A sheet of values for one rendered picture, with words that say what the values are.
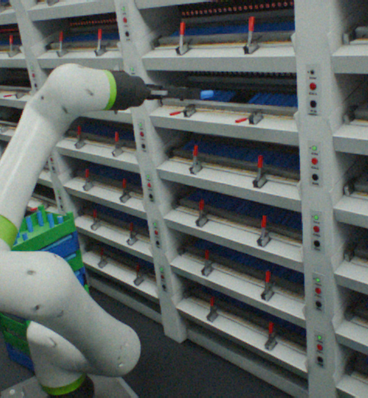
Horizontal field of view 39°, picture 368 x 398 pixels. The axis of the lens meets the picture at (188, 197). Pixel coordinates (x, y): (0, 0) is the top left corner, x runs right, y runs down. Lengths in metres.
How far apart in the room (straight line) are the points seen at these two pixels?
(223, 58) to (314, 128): 0.33
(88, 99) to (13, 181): 0.23
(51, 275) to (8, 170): 0.29
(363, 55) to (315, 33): 0.13
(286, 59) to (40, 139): 0.62
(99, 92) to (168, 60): 0.52
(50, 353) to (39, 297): 0.43
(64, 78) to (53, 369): 0.71
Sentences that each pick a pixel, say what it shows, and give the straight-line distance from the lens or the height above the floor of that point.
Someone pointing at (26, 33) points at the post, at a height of 1.22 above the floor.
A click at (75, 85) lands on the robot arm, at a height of 1.13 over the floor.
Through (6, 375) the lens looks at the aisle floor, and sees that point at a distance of 2.24.
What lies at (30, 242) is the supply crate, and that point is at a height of 0.52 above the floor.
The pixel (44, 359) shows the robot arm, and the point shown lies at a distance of 1.39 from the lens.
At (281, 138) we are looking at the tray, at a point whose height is 0.90.
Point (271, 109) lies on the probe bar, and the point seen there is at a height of 0.96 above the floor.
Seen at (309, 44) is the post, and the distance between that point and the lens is 1.31.
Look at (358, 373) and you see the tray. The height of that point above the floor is 0.19.
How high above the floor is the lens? 1.27
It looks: 21 degrees down
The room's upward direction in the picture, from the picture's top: 7 degrees counter-clockwise
